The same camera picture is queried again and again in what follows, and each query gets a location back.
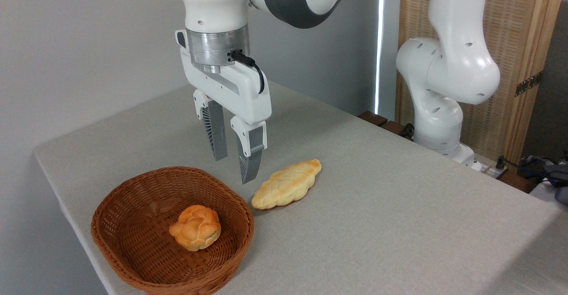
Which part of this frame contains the wooden bamboo folding screen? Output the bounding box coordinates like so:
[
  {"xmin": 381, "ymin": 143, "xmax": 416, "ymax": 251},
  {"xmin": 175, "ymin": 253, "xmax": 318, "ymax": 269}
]
[{"xmin": 394, "ymin": 0, "xmax": 568, "ymax": 168}]

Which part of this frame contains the brown wicker basket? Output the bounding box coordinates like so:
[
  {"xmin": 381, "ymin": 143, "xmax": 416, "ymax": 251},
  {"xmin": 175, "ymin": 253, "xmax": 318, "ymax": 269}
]
[{"xmin": 91, "ymin": 166, "xmax": 255, "ymax": 295}]

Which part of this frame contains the round knotted bread roll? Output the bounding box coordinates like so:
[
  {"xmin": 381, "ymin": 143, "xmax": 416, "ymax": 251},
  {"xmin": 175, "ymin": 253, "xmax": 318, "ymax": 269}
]
[{"xmin": 169, "ymin": 205, "xmax": 221, "ymax": 252}]

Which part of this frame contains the grey blue bundle of cloth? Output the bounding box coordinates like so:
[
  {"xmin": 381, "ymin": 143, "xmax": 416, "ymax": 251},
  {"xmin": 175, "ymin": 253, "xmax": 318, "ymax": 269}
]
[{"xmin": 518, "ymin": 154, "xmax": 568, "ymax": 205}]

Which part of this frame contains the long braided bread loaf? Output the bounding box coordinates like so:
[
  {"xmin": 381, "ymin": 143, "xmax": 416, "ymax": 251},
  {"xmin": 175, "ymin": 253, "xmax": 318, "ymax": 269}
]
[{"xmin": 251, "ymin": 159, "xmax": 322, "ymax": 210}]

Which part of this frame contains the metal screen hinge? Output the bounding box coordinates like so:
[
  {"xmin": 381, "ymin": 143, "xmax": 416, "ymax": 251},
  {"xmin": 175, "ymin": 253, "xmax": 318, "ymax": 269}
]
[{"xmin": 515, "ymin": 71, "xmax": 543, "ymax": 97}]

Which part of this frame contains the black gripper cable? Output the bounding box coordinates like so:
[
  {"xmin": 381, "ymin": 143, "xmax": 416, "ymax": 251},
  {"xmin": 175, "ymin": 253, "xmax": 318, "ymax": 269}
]
[{"xmin": 229, "ymin": 50, "xmax": 266, "ymax": 95}]

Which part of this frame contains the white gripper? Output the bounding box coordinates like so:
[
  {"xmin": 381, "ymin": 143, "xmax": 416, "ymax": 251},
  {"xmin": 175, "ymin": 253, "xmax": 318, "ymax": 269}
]
[{"xmin": 175, "ymin": 29, "xmax": 272, "ymax": 185}]

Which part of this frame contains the dark brown wooden slat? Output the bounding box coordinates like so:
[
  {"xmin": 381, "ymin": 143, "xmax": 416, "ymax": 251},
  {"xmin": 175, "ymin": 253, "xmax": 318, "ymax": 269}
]
[
  {"xmin": 358, "ymin": 110, "xmax": 389, "ymax": 127},
  {"xmin": 380, "ymin": 120, "xmax": 407, "ymax": 137}
]

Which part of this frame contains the black power cable with plug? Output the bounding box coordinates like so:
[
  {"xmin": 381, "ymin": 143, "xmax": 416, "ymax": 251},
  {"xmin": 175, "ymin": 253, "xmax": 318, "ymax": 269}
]
[{"xmin": 494, "ymin": 155, "xmax": 568, "ymax": 185}]

